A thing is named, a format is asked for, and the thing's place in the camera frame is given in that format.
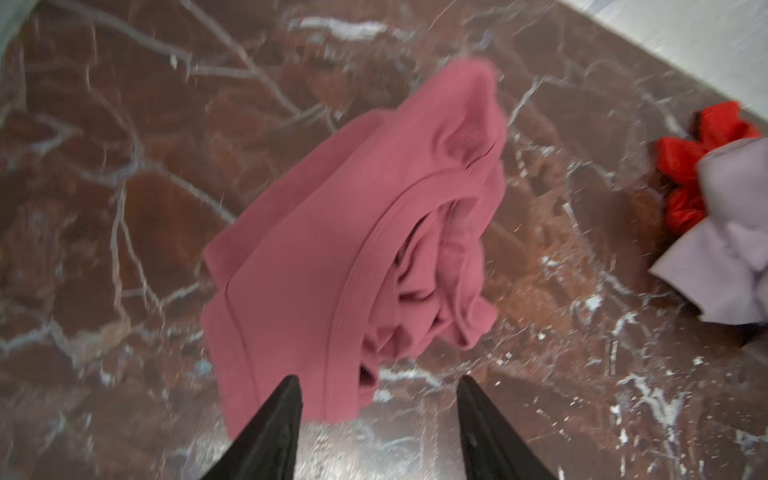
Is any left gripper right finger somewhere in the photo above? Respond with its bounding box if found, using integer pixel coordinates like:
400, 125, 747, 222
456, 375, 556, 480

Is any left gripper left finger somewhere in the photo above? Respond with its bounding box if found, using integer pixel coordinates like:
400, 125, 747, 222
202, 375, 303, 480

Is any dark pink cloth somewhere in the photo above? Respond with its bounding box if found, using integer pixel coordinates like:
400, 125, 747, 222
202, 58, 507, 437

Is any light lilac cloth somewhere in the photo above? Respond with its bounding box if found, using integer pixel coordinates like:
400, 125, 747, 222
650, 138, 767, 325

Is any red cloth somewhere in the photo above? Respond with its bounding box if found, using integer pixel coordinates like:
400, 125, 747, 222
656, 101, 761, 236

